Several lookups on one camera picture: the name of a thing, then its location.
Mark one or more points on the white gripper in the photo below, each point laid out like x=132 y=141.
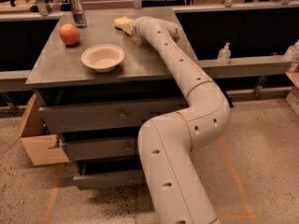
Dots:
x=135 y=27

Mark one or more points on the yellow sponge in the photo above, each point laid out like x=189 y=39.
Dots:
x=125 y=24

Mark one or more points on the white paper bowl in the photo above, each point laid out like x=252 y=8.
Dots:
x=103 y=58

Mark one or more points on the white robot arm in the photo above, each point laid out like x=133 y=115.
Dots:
x=165 y=142

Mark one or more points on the grey drawer cabinet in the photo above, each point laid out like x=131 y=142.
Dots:
x=96 y=95

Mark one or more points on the red apple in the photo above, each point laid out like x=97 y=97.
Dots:
x=69 y=34

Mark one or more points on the clear hand sanitizer bottle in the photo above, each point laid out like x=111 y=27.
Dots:
x=224 y=54

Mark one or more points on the top grey drawer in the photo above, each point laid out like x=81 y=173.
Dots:
x=108 y=115

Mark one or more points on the grey drawer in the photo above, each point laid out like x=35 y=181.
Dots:
x=98 y=177
x=80 y=146
x=108 y=115

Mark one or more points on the middle grey drawer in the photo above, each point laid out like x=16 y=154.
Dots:
x=80 y=146

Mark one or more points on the grey metal railing beam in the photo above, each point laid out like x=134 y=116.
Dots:
x=237 y=67

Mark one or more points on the bottom grey drawer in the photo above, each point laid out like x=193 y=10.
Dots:
x=98 y=177

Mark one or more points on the brown cardboard box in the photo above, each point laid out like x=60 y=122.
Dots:
x=42 y=148

